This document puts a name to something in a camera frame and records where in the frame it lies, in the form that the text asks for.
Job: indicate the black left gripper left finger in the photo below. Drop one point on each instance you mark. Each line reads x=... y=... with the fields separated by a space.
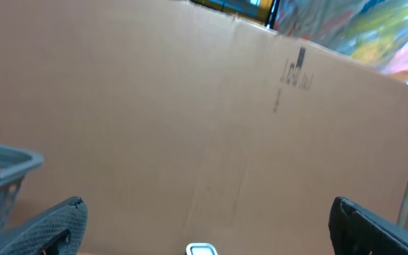
x=58 y=230

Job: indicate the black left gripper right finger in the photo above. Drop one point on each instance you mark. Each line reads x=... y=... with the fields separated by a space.
x=354 y=230

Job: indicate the colourful painted background surface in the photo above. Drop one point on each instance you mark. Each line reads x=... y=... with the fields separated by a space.
x=374 y=32

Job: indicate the brown cardboard backdrop panel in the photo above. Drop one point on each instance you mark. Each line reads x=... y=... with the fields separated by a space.
x=178 y=124

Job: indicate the white barcode scanner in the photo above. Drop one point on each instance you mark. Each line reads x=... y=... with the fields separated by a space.
x=200 y=249

